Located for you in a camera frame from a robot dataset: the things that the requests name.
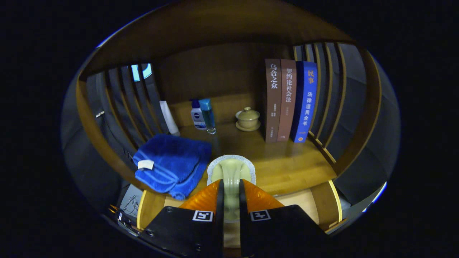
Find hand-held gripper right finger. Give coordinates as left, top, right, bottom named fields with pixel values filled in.
left=238, top=179, right=330, bottom=258

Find white tube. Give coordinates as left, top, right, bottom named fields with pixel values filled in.
left=159, top=101, right=180, bottom=137

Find teal bottle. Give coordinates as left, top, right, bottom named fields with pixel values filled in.
left=199, top=99, right=217, bottom=134

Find blue book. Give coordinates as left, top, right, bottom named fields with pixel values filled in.
left=290, top=61, right=318, bottom=143

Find wooden cabinet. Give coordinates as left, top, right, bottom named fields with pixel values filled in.
left=75, top=0, right=382, bottom=230

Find reddish brown book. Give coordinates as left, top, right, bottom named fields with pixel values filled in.
left=277, top=59, right=297, bottom=142

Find wooden drawer with black knob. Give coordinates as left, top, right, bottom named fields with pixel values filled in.
left=136, top=179, right=343, bottom=248

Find white and blue bottle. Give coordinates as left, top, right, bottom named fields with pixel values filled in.
left=190, top=99, right=207, bottom=130

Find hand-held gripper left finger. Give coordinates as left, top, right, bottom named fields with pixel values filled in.
left=138, top=179, right=224, bottom=258

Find beige saucer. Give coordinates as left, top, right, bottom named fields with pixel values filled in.
left=235, top=121, right=261, bottom=132

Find wooden countertop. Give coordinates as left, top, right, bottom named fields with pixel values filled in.
left=133, top=122, right=337, bottom=196

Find loose floor cables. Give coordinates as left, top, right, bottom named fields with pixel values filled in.
left=120, top=195, right=138, bottom=215

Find beige lidded teacup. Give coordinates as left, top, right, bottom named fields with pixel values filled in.
left=236, top=107, right=260, bottom=129

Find yellow handled scrub brush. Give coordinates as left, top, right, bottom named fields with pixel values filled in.
left=207, top=155, right=257, bottom=223

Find blue towel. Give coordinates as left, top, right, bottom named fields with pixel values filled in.
left=133, top=134, right=213, bottom=200

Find dark brown book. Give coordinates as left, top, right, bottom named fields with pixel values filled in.
left=265, top=58, right=282, bottom=143

